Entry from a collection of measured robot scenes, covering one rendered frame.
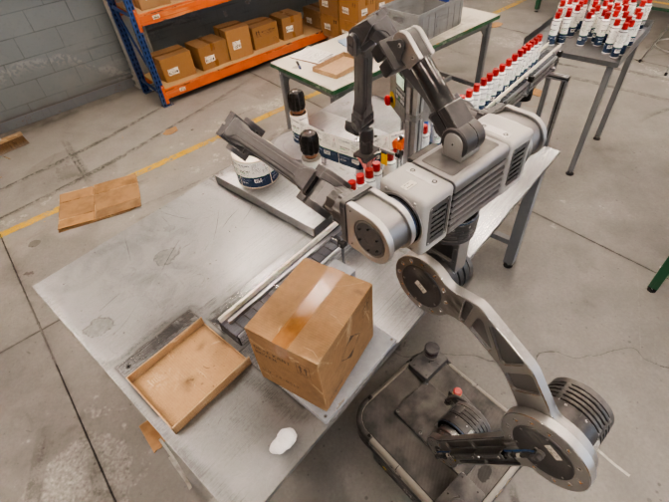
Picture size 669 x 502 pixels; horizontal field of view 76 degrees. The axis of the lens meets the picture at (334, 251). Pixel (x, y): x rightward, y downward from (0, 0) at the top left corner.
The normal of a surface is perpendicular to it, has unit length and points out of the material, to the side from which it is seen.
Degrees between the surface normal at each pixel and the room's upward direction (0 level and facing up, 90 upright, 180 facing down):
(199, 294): 0
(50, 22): 90
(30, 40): 90
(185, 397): 0
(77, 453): 0
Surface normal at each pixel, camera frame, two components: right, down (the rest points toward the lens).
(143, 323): -0.07, -0.70
